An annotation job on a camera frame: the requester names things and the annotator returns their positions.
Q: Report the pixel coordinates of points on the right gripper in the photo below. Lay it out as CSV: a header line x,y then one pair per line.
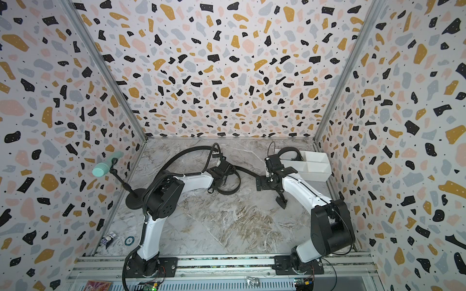
x,y
263,180

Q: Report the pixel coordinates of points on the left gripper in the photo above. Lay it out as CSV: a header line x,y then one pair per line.
x,y
214,171

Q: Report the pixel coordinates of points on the long black belt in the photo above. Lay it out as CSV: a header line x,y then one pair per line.
x,y
214,152
233,187

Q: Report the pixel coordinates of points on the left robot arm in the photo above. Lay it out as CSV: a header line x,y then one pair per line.
x,y
161,199

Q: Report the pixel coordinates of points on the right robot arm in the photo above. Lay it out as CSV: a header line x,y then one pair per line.
x,y
331,229

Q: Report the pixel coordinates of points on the white divided storage box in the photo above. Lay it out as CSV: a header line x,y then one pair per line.
x,y
315,167

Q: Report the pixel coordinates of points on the small tape roll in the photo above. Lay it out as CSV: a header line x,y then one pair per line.
x,y
129,241

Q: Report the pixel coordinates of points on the black microphone stand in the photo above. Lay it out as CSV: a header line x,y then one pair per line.
x,y
134,200

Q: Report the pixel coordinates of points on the green foam microphone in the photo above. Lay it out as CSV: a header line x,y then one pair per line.
x,y
103,168

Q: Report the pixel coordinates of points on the pink printed card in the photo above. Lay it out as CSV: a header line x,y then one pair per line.
x,y
97,286

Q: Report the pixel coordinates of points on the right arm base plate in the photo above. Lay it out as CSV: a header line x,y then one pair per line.
x,y
292,265

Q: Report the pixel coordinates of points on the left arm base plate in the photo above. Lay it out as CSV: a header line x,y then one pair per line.
x,y
164,267

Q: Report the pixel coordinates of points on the aluminium rail frame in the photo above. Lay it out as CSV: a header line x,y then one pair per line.
x,y
353,272

